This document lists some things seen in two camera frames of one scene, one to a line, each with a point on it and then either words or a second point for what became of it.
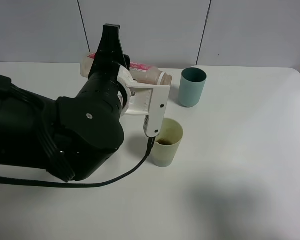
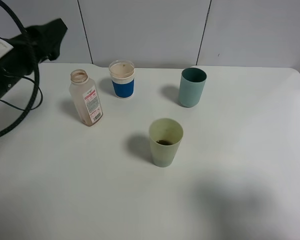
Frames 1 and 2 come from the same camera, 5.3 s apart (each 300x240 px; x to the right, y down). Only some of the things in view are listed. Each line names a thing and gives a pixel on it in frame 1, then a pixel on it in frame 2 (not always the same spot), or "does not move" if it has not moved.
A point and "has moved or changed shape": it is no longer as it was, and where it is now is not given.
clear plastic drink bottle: x=140 y=72 has moved or changed shape
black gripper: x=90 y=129 to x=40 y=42
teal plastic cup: x=191 y=86 does not move
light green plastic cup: x=167 y=143 does not move
